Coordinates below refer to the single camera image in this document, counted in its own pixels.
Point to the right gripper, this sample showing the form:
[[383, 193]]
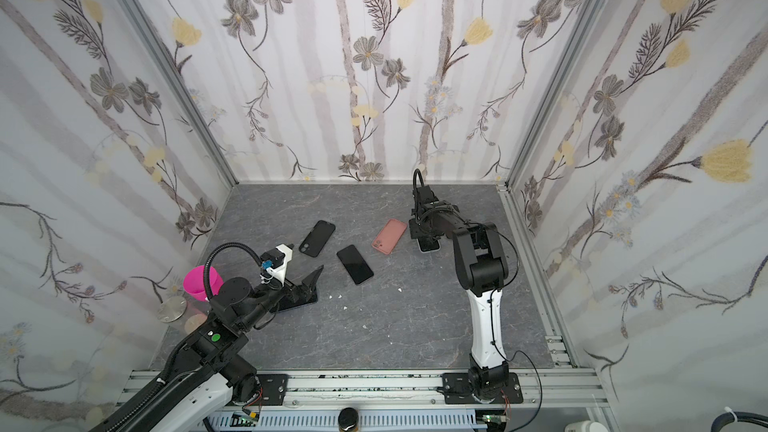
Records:
[[424, 228]]

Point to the aluminium mounting rail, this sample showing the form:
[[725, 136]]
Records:
[[418, 389]]

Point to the black round knob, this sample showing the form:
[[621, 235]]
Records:
[[348, 420]]

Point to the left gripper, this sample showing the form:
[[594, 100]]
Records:
[[304, 289]]

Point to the black phone case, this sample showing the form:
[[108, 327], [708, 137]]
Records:
[[317, 238]]

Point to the magenta plastic goblet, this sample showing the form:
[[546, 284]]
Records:
[[193, 283]]

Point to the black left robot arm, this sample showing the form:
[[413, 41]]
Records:
[[204, 371]]

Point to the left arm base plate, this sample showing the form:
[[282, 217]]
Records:
[[261, 389]]

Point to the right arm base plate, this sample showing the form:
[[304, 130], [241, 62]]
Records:
[[459, 388]]

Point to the pink phone case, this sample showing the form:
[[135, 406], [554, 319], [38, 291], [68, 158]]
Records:
[[389, 236]]

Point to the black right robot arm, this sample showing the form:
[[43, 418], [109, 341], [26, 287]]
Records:
[[482, 272]]

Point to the black phone centre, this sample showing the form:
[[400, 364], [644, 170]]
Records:
[[355, 264]]

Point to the light blue phone case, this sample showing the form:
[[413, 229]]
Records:
[[427, 245]]

